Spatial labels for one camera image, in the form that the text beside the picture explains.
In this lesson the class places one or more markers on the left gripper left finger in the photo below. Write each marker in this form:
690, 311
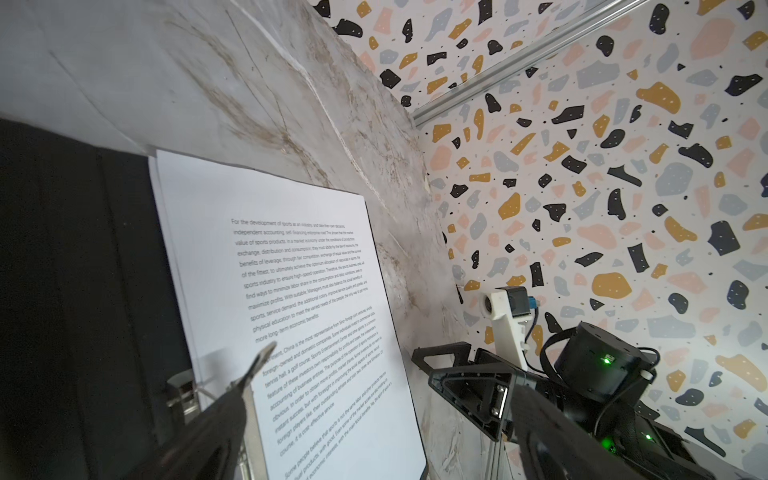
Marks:
209, 446

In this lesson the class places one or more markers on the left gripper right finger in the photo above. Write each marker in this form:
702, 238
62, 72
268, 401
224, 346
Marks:
562, 435

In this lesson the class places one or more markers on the orange folder black inside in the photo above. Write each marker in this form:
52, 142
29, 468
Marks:
90, 327

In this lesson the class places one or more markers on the white text paper sheet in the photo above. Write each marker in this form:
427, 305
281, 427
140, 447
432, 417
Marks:
263, 261

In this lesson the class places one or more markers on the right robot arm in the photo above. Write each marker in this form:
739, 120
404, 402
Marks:
602, 367

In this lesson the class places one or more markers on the metal folder clip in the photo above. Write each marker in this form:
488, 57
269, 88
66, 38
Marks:
184, 404

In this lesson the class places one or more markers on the right corner aluminium profile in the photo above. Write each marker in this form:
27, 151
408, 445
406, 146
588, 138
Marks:
555, 41

